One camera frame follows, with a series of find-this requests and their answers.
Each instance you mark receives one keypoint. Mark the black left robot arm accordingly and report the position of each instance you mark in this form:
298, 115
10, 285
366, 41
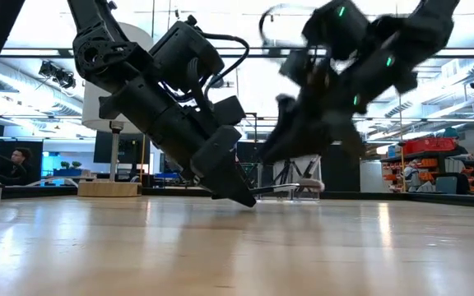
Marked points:
117, 53

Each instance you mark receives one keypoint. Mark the black monitor screen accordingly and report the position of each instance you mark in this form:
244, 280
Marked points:
134, 148

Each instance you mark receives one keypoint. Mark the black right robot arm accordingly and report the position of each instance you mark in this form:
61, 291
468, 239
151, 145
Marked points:
418, 37

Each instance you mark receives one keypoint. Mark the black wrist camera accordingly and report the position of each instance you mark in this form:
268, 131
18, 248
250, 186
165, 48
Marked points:
229, 111
300, 67

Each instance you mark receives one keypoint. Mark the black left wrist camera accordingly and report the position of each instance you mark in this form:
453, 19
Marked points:
229, 111

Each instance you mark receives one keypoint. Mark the blue planter with plants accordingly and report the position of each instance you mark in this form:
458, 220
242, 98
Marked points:
68, 170

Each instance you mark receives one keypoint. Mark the clear acrylic brush organizer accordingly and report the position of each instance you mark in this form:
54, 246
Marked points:
292, 196

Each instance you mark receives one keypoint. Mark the person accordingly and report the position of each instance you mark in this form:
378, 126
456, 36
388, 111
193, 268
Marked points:
452, 133
21, 158

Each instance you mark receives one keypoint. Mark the black ceiling spotlight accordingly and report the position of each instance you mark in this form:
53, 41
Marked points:
58, 74

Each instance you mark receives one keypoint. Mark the white curtain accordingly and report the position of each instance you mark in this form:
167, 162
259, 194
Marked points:
296, 170

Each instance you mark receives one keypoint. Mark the black silver-ferrule makeup brush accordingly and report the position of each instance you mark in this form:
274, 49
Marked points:
311, 185

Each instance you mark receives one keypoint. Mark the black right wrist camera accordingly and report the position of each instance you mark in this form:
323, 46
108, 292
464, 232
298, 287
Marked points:
300, 67

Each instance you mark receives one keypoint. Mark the red storage bins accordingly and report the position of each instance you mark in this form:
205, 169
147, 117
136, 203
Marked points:
428, 144

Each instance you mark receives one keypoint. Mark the black overhead light bar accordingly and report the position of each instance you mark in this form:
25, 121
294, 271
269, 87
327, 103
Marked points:
35, 52

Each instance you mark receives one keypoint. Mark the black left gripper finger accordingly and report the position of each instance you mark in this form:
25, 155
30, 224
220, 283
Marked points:
220, 172

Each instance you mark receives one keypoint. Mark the white cylinder lamp wooden base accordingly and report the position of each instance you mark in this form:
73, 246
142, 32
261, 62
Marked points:
93, 115

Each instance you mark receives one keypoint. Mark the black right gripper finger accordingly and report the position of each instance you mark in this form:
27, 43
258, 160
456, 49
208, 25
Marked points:
350, 135
298, 135

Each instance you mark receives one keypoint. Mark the storage shelf rack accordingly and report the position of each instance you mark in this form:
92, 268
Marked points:
426, 155

